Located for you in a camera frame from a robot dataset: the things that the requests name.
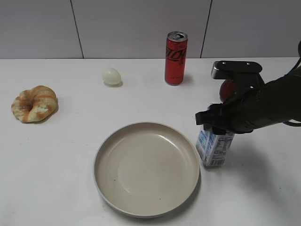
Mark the red soda can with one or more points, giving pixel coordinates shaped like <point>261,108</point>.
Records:
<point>176,48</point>

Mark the white egg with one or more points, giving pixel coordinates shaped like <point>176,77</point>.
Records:
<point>111,76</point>

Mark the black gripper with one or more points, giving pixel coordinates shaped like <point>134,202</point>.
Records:
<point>231,115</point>

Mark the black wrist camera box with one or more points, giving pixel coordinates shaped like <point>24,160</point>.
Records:
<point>224,69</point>

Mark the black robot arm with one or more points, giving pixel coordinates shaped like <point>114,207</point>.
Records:
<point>275,102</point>

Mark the dark red wax apple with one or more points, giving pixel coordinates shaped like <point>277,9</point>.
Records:
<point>227,89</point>

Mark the beige round plate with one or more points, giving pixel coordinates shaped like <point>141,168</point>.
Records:
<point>146,169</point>

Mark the blue white milk carton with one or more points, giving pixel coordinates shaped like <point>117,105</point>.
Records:
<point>213,148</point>

